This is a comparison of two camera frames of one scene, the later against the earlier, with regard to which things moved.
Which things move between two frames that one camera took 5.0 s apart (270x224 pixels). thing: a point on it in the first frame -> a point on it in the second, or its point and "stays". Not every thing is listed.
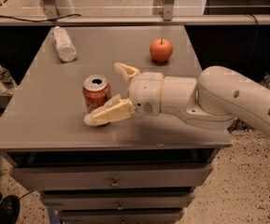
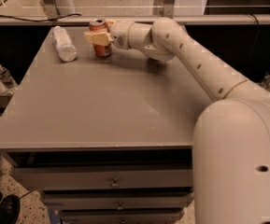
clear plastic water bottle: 64,46 stays
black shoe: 7,213 stays
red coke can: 96,91 -> 100,25
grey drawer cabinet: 140,169 stays
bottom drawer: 123,216 stays
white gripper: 145,91 -> 120,35
